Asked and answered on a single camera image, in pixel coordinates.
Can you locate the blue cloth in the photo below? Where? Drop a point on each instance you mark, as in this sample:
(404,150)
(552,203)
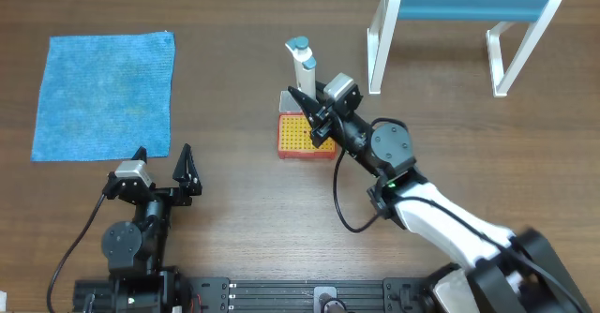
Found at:
(103,97)

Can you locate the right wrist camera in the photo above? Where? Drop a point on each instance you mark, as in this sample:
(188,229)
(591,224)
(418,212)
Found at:
(338,85)

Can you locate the white and blue stand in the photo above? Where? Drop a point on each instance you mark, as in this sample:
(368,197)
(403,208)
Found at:
(469,1)

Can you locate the white pipette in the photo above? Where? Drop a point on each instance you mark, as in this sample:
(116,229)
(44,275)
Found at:
(305,76)

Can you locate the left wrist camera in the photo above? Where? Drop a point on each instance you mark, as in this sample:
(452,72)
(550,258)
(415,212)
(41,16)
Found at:
(133,172)

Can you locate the mounting rail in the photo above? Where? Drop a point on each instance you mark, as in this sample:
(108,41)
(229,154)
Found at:
(281,294)

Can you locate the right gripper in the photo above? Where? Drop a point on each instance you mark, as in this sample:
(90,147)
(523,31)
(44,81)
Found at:
(349,104)

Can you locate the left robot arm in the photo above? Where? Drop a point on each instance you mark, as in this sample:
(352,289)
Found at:
(124,245)

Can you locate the red and yellow tip box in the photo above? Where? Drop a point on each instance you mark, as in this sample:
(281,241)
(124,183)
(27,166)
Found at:
(293,135)

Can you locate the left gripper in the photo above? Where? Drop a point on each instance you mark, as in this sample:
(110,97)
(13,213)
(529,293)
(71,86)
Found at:
(169,196)

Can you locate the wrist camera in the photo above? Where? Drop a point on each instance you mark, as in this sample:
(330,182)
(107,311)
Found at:
(133,172)
(338,85)

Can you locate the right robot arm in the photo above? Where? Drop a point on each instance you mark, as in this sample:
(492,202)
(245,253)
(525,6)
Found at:
(450,228)

